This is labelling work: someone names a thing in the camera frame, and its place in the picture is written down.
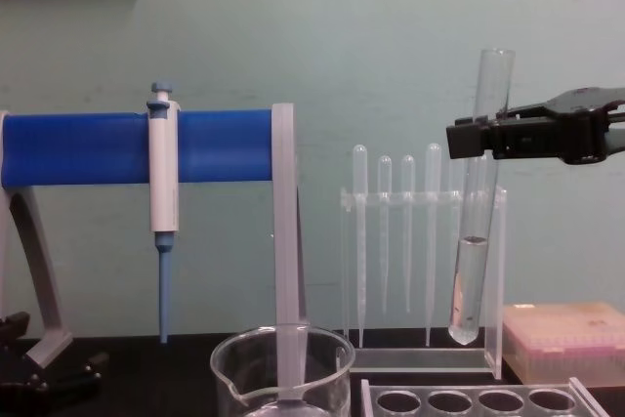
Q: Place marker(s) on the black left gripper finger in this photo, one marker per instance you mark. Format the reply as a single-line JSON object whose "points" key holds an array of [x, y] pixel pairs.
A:
{"points": [[14, 334], [68, 370]]}

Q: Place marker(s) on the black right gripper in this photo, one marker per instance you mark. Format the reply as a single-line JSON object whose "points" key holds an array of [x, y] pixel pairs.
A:
{"points": [[581, 119]]}

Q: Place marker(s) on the clear glass test tube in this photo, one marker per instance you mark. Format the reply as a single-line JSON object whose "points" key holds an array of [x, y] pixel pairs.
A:
{"points": [[471, 280]]}

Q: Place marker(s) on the short clear plastic dropper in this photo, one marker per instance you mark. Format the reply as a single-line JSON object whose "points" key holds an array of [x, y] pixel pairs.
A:
{"points": [[482, 178], [456, 178]]}

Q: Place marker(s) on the long clear plastic dropper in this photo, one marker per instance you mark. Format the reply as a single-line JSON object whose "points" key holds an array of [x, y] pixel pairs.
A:
{"points": [[360, 168], [432, 168]]}

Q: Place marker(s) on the clear acrylic dropper rack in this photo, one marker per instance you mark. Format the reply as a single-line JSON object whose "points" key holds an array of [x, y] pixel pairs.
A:
{"points": [[495, 290]]}

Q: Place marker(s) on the clear glass beaker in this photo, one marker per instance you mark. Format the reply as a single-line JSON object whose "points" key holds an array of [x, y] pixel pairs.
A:
{"points": [[254, 368]]}

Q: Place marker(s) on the blue and grey pipette stand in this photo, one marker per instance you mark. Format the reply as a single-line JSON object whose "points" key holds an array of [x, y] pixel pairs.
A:
{"points": [[88, 148]]}

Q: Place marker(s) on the white and blue micropipette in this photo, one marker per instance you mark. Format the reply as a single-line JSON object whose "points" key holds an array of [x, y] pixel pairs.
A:
{"points": [[163, 178]]}

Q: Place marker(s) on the pink pipette tip box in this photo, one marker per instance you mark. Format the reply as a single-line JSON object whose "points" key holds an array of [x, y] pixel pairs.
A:
{"points": [[561, 339]]}

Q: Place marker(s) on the clear acrylic test tube rack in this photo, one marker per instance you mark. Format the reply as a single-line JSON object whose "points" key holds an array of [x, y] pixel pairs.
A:
{"points": [[488, 387]]}

